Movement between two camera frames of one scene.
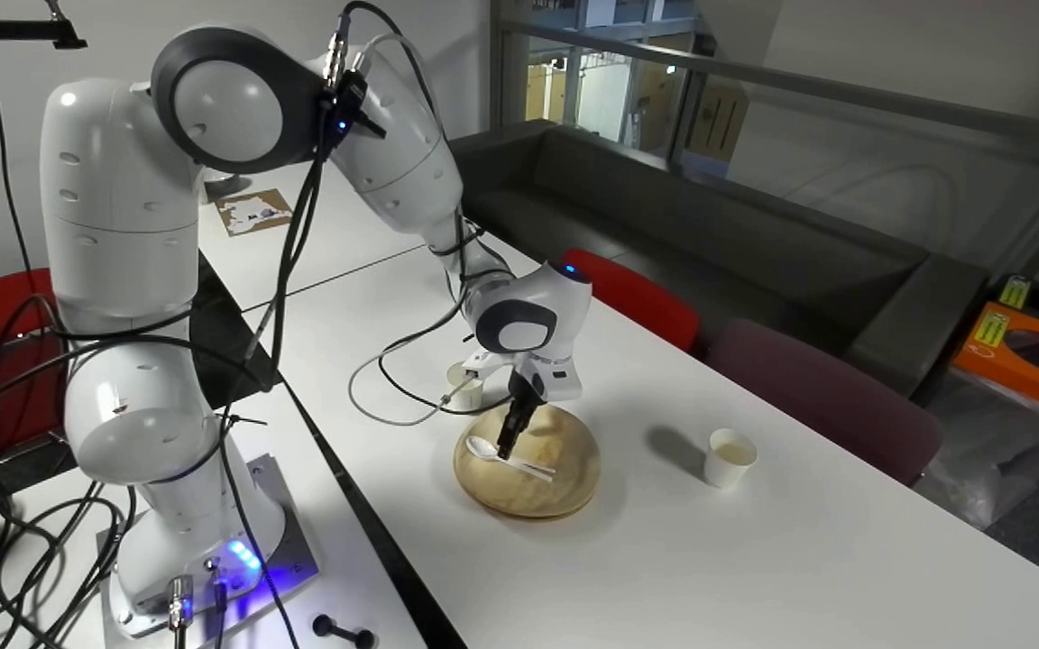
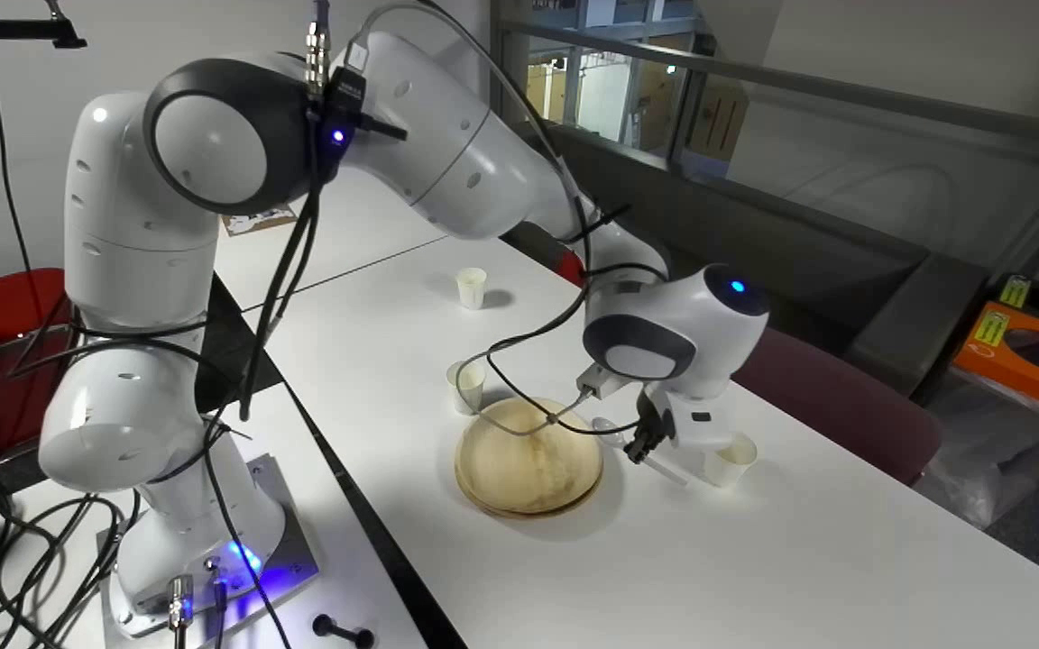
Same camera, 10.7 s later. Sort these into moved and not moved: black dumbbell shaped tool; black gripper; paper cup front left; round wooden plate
Moved: black gripper
Not moved: black dumbbell shaped tool; paper cup front left; round wooden plate
